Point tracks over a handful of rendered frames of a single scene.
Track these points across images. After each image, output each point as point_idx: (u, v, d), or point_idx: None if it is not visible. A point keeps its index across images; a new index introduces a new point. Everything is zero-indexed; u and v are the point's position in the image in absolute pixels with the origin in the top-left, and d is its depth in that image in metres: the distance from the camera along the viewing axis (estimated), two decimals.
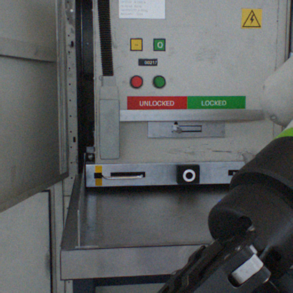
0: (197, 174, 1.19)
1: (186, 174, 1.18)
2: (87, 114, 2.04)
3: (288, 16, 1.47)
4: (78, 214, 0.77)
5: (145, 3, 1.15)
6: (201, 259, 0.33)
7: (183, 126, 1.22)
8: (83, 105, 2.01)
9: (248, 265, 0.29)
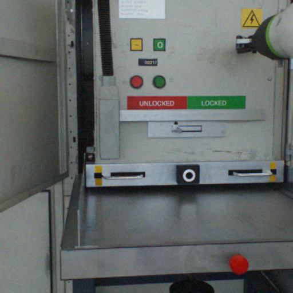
0: (197, 174, 1.19)
1: (186, 174, 1.18)
2: (87, 114, 2.04)
3: None
4: (78, 214, 0.77)
5: (145, 3, 1.15)
6: None
7: (183, 126, 1.22)
8: (83, 105, 2.01)
9: (236, 40, 1.03)
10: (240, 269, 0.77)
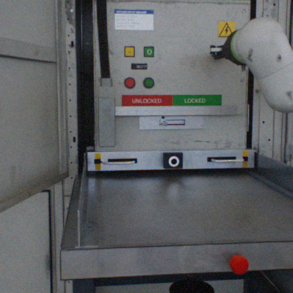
0: (181, 161, 1.41)
1: (171, 161, 1.40)
2: (87, 114, 2.04)
3: (288, 16, 1.47)
4: (78, 214, 0.77)
5: (137, 17, 1.37)
6: None
7: None
8: (83, 105, 2.01)
9: (210, 49, 1.25)
10: (240, 269, 0.77)
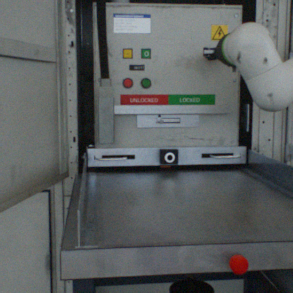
0: (176, 157, 1.49)
1: (167, 157, 1.48)
2: (87, 114, 2.04)
3: (288, 16, 1.47)
4: (78, 214, 0.77)
5: (134, 21, 1.45)
6: None
7: (166, 118, 1.53)
8: (83, 105, 2.01)
9: (203, 51, 1.33)
10: (240, 269, 0.77)
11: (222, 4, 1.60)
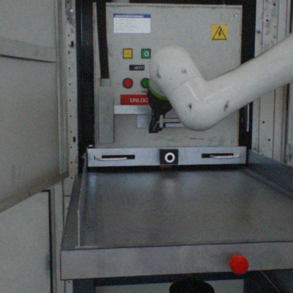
0: (176, 157, 1.49)
1: (167, 157, 1.48)
2: (87, 114, 2.04)
3: (288, 16, 1.47)
4: (78, 214, 0.77)
5: (134, 21, 1.45)
6: None
7: (166, 118, 1.53)
8: (83, 105, 2.01)
9: None
10: (240, 269, 0.77)
11: (222, 4, 1.60)
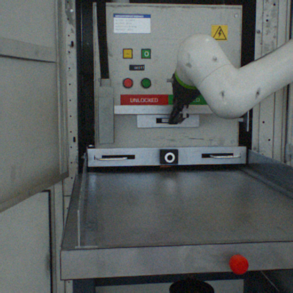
0: (176, 157, 1.49)
1: (167, 157, 1.48)
2: (87, 114, 2.04)
3: (288, 16, 1.47)
4: (78, 214, 0.77)
5: (134, 21, 1.45)
6: None
7: (166, 118, 1.53)
8: (83, 105, 2.01)
9: None
10: (240, 269, 0.77)
11: (222, 4, 1.60)
